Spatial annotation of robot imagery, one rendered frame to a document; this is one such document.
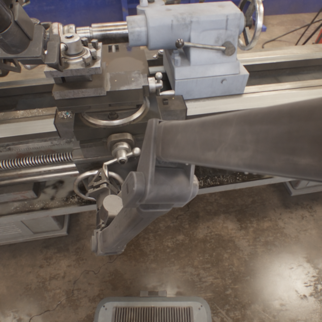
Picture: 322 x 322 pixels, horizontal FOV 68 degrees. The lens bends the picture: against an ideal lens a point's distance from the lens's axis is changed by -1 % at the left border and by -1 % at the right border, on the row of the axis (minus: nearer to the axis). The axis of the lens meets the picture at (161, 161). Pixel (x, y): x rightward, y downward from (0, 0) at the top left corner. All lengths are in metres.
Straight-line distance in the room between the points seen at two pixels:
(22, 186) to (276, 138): 1.35
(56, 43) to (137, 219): 0.37
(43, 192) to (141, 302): 0.76
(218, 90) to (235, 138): 0.96
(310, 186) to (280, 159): 1.85
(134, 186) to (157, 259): 1.25
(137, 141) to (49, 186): 0.71
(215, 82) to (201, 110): 0.14
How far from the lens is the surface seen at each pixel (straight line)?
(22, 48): 0.54
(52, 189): 1.44
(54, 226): 1.69
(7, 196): 1.47
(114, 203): 0.67
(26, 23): 0.54
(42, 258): 1.74
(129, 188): 0.36
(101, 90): 0.83
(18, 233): 1.79
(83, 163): 1.00
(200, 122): 0.26
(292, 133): 0.18
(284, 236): 1.80
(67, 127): 1.05
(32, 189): 1.41
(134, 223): 0.46
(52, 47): 0.55
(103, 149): 0.93
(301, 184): 1.95
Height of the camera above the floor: 1.50
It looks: 50 degrees down
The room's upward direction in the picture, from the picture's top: 1 degrees counter-clockwise
